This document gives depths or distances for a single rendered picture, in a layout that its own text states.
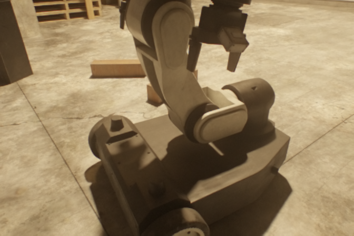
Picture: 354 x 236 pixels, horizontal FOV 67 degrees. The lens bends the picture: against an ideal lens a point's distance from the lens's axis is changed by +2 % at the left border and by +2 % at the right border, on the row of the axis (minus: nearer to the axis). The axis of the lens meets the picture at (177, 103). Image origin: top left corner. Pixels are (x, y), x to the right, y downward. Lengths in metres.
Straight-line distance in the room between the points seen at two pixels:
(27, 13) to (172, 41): 2.93
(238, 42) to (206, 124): 0.37
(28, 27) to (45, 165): 2.43
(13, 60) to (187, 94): 1.59
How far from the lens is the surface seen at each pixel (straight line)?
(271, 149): 0.98
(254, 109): 0.95
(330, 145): 1.40
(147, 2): 0.65
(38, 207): 1.09
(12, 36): 2.16
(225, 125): 0.86
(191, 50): 0.53
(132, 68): 1.96
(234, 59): 0.59
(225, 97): 0.91
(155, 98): 1.57
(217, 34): 0.51
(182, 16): 0.64
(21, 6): 3.47
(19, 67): 2.20
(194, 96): 0.79
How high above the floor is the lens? 0.75
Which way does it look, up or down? 28 degrees down
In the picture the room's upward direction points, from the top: 1 degrees counter-clockwise
